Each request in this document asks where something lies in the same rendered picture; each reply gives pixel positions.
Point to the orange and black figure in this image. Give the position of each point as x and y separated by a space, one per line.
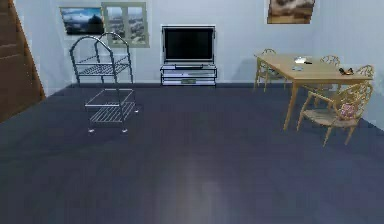
346 71

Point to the grey television stand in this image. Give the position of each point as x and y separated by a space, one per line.
188 75

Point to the black television set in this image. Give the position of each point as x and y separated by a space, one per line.
188 44

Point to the light wooden ornate chair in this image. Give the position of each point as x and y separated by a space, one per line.
266 68
338 111

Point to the grey metal arched shelf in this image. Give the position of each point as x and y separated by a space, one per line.
101 60

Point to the grey framed window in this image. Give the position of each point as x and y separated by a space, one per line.
126 24

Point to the grey small dish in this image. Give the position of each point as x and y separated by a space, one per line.
297 68

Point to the white flat object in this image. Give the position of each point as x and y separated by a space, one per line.
301 60

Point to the light wooden dining table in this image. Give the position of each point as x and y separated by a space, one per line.
310 71

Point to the brown framed picture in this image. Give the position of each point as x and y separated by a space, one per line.
290 11

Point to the blue landscape framed picture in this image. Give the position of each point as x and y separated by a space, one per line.
83 20

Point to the pink round cushion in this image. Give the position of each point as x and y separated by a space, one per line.
348 111

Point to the brown wooden door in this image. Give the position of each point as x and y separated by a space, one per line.
15 73

